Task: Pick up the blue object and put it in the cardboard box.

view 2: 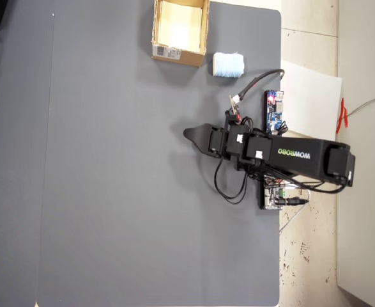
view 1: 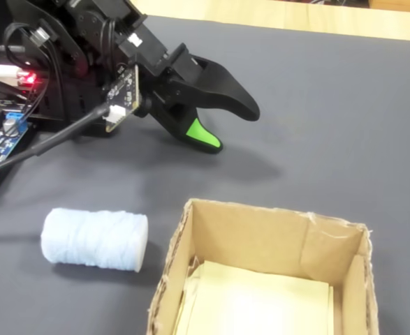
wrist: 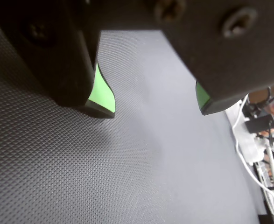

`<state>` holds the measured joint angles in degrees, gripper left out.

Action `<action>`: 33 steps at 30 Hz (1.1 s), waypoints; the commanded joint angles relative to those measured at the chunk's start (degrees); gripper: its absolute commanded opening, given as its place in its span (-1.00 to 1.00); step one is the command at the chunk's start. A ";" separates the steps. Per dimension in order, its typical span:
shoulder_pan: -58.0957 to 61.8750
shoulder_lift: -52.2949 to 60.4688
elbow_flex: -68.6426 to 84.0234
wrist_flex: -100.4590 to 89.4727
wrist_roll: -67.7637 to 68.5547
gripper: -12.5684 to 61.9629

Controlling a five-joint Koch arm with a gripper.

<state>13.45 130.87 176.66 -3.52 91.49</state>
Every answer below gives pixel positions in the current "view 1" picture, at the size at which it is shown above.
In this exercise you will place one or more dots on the light blue yarn-wrapped block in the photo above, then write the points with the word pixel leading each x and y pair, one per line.
pixel 93 240

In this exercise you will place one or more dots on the dark grey table mat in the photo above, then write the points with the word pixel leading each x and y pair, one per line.
pixel 313 139

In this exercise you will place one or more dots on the black camera circuit board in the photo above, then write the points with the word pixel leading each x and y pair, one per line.
pixel 124 94

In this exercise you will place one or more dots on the open cardboard box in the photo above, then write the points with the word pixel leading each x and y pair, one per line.
pixel 260 234

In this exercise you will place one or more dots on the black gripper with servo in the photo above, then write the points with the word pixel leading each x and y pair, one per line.
pixel 148 49

